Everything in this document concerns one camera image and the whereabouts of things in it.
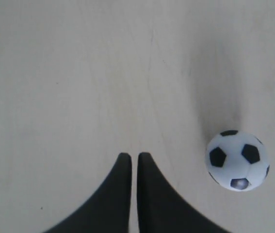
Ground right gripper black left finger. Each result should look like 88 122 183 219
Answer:
47 152 131 233

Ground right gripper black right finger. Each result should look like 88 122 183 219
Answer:
137 152 227 233

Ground black and white soccer ball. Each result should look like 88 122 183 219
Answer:
205 130 270 192

